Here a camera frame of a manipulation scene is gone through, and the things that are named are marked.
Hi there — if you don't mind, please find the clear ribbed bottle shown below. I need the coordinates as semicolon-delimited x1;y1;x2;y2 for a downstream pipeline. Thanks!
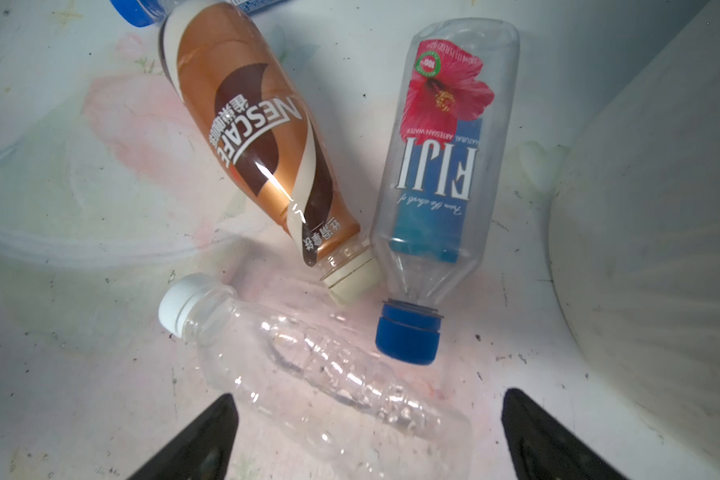
158;274;472;479

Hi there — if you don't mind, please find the blue label water bottle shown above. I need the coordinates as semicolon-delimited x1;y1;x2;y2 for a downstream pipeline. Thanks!
110;0;281;28

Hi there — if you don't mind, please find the white bin with pink liner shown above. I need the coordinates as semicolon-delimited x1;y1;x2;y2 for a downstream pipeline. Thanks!
548;1;720;465

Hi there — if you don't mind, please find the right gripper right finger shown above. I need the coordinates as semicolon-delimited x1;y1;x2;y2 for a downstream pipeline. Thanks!
501;388;625;480

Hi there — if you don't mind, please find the blue red label bottle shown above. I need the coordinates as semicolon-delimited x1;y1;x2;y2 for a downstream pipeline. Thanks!
370;18;520;365

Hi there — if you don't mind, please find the amber small bottle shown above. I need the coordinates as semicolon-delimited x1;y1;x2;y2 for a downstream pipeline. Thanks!
160;1;380;305

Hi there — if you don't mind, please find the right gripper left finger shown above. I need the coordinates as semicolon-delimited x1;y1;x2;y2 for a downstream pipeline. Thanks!
130;393;239;480

